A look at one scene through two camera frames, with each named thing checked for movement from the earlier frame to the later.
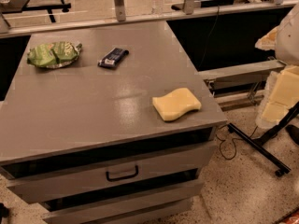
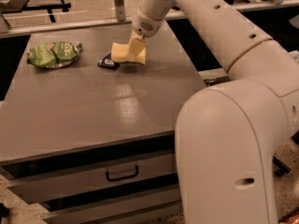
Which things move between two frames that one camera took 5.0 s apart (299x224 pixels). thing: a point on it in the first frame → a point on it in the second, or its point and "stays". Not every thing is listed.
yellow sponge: x=176 y=104 → x=120 y=53
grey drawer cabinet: x=106 y=123 stays
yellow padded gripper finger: x=268 y=41 → x=136 y=43
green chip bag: x=53 y=55 stays
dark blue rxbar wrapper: x=113 y=58 stays
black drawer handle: x=122 y=176 stays
